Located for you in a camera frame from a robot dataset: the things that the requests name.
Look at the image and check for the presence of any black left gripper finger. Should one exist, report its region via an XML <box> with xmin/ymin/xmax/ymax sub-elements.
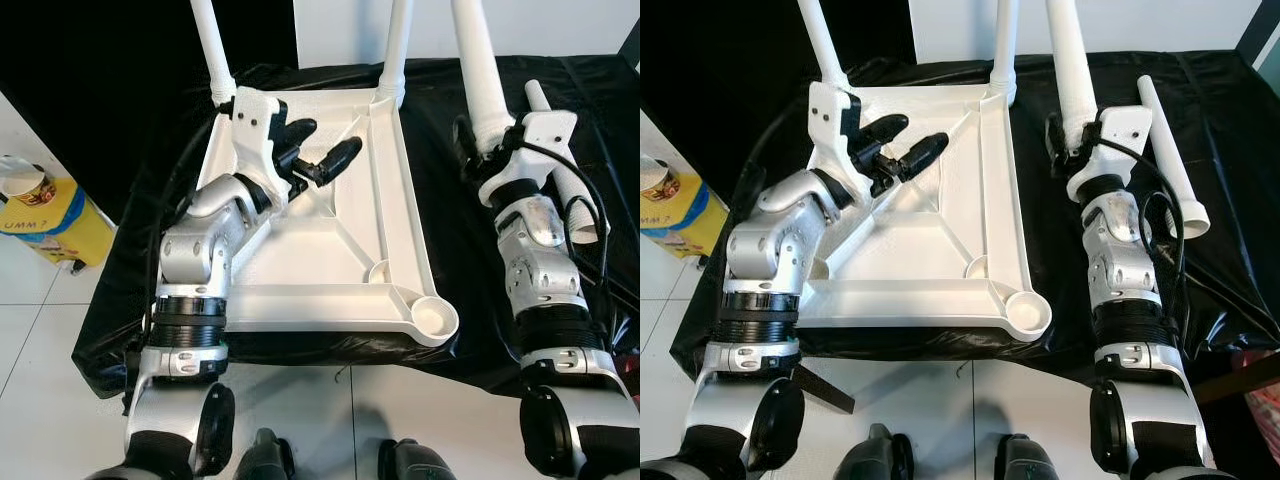
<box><xmin>279</xmin><ymin>116</ymin><xmax>322</xmax><ymax>153</ymax></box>
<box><xmin>859</xmin><ymin>112</ymin><xmax>912</xmax><ymax>148</ymax></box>
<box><xmin>889</xmin><ymin>132</ymin><xmax>950</xmax><ymax>183</ymax></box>
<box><xmin>304</xmin><ymin>137</ymin><xmax>364</xmax><ymax>188</ymax></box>

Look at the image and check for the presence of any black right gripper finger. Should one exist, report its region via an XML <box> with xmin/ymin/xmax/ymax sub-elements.
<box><xmin>1042</xmin><ymin>111</ymin><xmax>1070</xmax><ymax>168</ymax></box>
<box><xmin>451</xmin><ymin>114</ymin><xmax>480</xmax><ymax>173</ymax></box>

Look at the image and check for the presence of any white plastic children table top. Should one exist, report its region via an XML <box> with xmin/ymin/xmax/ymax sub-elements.
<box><xmin>195</xmin><ymin>85</ymin><xmax>461</xmax><ymax>348</ymax></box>
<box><xmin>795</xmin><ymin>82</ymin><xmax>1053</xmax><ymax>344</ymax></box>

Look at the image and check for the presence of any black plastic table cover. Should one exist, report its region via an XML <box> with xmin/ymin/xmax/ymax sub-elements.
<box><xmin>72</xmin><ymin>55</ymin><xmax>641</xmax><ymax>401</ymax></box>
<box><xmin>670</xmin><ymin>50</ymin><xmax>1280</xmax><ymax>386</ymax></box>

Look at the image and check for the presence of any printed paper cup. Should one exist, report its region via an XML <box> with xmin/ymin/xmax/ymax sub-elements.
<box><xmin>0</xmin><ymin>155</ymin><xmax>56</xmax><ymax>206</ymax></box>
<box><xmin>640</xmin><ymin>160</ymin><xmax>676</xmax><ymax>201</ymax></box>

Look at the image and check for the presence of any black door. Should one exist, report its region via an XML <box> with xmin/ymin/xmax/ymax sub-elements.
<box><xmin>640</xmin><ymin>0</ymin><xmax>916</xmax><ymax>221</ymax></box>
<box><xmin>0</xmin><ymin>0</ymin><xmax>299</xmax><ymax>221</ymax></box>

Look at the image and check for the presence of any red patterned plastic bag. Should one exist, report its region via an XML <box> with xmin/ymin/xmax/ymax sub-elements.
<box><xmin>1230</xmin><ymin>390</ymin><xmax>1280</xmax><ymax>480</ymax></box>
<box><xmin>610</xmin><ymin>340</ymin><xmax>641</xmax><ymax>401</ymax></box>

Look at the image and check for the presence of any dark brown wooden bar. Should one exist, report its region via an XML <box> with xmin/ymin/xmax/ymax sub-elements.
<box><xmin>1190</xmin><ymin>372</ymin><xmax>1280</xmax><ymax>409</ymax></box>

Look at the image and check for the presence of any dark grey robot left leg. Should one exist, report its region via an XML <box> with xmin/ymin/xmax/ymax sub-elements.
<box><xmin>235</xmin><ymin>428</ymin><xmax>296</xmax><ymax>480</ymax></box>
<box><xmin>835</xmin><ymin>425</ymin><xmax>916</xmax><ymax>480</ymax></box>

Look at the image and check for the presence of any dark grey robot leg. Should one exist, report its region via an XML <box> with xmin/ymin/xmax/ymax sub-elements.
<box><xmin>235</xmin><ymin>428</ymin><xmax>296</xmax><ymax>480</ymax></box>
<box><xmin>990</xmin><ymin>432</ymin><xmax>1061</xmax><ymax>480</ymax></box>
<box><xmin>375</xmin><ymin>438</ymin><xmax>461</xmax><ymax>480</ymax></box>
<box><xmin>835</xmin><ymin>425</ymin><xmax>916</xmax><ymax>480</ymax></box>

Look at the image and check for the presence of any dark grey robot right leg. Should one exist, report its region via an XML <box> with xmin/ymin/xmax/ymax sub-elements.
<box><xmin>990</xmin><ymin>432</ymin><xmax>1061</xmax><ymax>480</ymax></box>
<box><xmin>375</xmin><ymin>438</ymin><xmax>461</xmax><ymax>480</ymax></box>

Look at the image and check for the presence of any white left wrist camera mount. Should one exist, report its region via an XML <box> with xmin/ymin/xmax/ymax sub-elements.
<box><xmin>228</xmin><ymin>88</ymin><xmax>291</xmax><ymax>201</ymax></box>
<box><xmin>808</xmin><ymin>82</ymin><xmax>863</xmax><ymax>196</ymax></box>

